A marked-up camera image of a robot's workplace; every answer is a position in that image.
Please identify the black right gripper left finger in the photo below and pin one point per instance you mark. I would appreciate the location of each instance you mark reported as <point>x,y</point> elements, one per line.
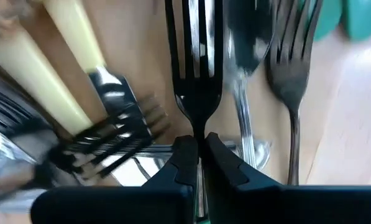
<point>160,199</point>

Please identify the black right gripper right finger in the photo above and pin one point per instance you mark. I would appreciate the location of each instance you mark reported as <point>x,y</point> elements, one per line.
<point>250,202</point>

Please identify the silver spoon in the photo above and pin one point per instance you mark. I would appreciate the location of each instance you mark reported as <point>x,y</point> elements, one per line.
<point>249,37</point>

